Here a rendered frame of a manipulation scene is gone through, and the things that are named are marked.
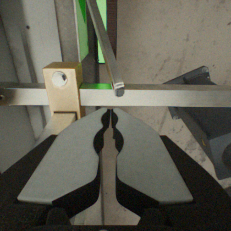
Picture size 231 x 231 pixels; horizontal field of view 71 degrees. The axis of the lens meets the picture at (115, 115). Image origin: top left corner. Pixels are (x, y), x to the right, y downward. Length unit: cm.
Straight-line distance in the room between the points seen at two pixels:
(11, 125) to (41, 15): 30
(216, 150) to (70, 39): 65
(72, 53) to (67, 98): 15
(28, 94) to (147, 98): 20
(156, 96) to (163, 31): 87
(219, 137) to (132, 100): 50
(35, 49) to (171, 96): 38
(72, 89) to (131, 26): 86
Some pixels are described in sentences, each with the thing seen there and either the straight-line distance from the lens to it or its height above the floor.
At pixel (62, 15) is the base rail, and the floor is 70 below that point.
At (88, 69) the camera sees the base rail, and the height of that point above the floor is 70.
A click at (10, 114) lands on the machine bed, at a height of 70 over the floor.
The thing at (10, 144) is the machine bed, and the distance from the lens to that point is 53.
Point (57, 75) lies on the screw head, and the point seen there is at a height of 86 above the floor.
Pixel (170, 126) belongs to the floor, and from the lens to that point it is 138.
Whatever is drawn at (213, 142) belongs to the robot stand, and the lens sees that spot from 73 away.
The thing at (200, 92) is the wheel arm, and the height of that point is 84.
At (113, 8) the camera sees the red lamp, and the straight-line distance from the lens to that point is 38.
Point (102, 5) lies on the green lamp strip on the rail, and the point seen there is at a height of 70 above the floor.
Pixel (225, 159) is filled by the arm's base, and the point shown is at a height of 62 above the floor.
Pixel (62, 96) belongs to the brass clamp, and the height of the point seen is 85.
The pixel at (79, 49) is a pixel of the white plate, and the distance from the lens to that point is 29.
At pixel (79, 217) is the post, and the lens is 45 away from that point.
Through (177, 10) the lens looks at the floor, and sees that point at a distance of 114.
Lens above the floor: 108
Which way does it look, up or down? 60 degrees down
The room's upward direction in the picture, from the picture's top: 179 degrees clockwise
